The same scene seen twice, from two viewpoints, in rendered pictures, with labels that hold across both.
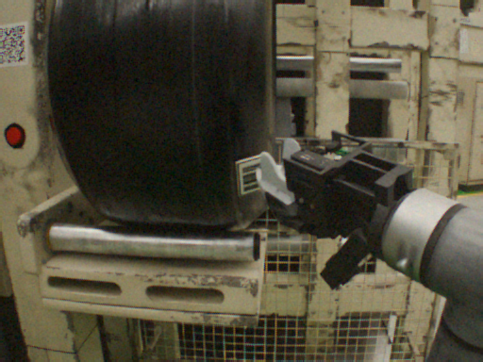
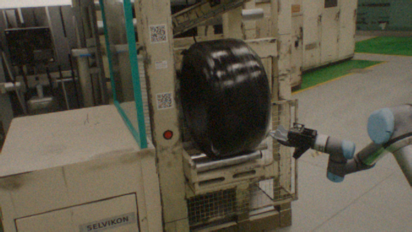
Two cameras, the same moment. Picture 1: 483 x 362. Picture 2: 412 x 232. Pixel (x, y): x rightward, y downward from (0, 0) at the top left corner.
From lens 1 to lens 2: 1.43 m
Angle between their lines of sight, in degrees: 23
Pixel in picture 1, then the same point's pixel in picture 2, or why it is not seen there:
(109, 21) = (238, 102)
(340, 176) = (301, 134)
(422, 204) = (321, 137)
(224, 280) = (255, 166)
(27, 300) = (168, 200)
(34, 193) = (176, 154)
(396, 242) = (318, 145)
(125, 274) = (226, 172)
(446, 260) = (330, 146)
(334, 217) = (300, 142)
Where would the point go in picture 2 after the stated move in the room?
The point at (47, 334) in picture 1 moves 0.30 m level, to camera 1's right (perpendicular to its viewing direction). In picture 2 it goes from (176, 213) to (232, 197)
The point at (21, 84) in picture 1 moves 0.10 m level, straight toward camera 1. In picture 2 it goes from (170, 115) to (187, 118)
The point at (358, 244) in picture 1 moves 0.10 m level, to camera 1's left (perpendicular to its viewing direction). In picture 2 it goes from (306, 146) to (287, 151)
